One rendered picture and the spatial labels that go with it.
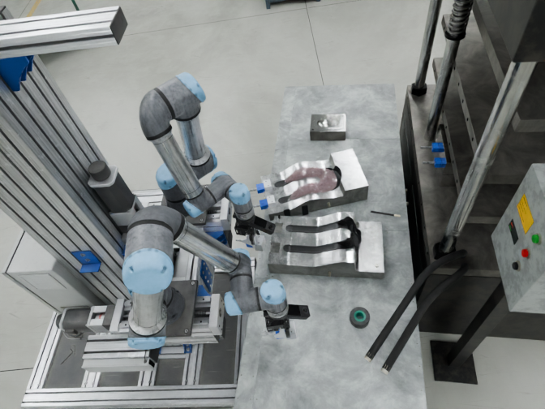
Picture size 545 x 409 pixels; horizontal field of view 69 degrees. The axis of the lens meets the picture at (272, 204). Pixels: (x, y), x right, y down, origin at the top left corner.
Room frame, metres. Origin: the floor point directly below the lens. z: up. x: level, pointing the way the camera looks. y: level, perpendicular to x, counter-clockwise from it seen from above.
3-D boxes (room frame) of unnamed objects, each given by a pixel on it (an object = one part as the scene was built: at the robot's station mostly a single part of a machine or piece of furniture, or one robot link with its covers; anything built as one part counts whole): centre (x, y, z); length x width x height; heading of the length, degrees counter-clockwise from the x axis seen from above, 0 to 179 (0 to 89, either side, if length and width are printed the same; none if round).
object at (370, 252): (0.94, -0.20, 0.87); 0.50 x 0.26 x 0.14; 74
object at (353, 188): (1.31, -0.22, 0.86); 0.50 x 0.26 x 0.11; 91
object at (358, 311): (0.59, -0.26, 0.82); 0.08 x 0.08 x 0.04
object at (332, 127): (1.72, -0.40, 0.84); 0.20 x 0.15 x 0.07; 74
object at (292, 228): (0.95, -0.19, 0.92); 0.35 x 0.16 x 0.09; 74
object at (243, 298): (0.58, 0.15, 1.25); 0.11 x 0.11 x 0.08; 89
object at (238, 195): (0.98, 0.12, 1.25); 0.09 x 0.08 x 0.11; 31
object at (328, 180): (1.30, -0.22, 0.90); 0.26 x 0.18 x 0.08; 91
